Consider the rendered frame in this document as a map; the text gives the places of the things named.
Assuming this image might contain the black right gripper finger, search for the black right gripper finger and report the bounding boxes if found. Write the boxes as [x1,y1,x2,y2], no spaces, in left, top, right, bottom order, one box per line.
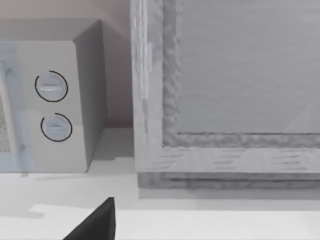
[61,196,116,240]

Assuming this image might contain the pale microwave knob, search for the pale microwave knob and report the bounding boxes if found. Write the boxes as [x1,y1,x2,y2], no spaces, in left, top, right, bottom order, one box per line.
[40,112,73,143]
[34,70,69,103]

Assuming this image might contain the grey cabinet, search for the grey cabinet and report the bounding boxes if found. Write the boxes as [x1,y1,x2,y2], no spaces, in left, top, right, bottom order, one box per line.
[129,0,320,200]

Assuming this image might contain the pale microwave oven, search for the pale microwave oven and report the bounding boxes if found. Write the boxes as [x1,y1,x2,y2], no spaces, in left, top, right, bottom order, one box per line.
[0,17,108,174]

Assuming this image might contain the pale microwave door handle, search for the pale microwave door handle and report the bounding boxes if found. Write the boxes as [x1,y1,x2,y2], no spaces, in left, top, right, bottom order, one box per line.
[0,59,22,163]

